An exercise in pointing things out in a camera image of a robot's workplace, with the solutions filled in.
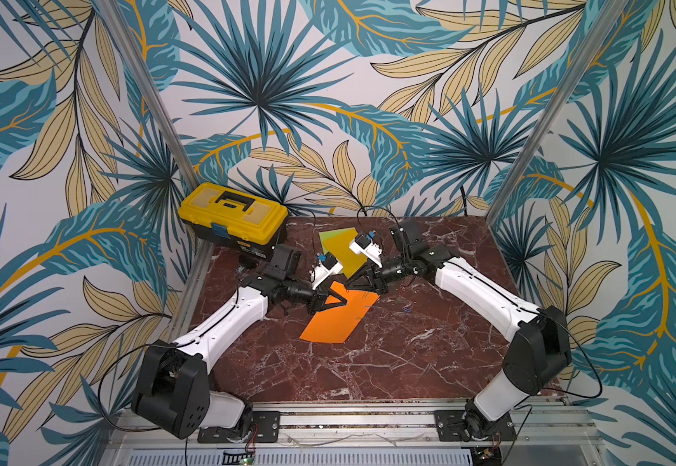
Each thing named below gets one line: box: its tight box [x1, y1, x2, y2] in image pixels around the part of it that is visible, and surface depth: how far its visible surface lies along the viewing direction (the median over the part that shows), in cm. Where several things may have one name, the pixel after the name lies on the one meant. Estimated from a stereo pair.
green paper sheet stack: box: [318, 227, 351, 255], surface depth 116 cm
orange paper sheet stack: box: [299, 280, 381, 344], surface depth 76 cm
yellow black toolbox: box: [177, 181, 290, 261], surface depth 100 cm
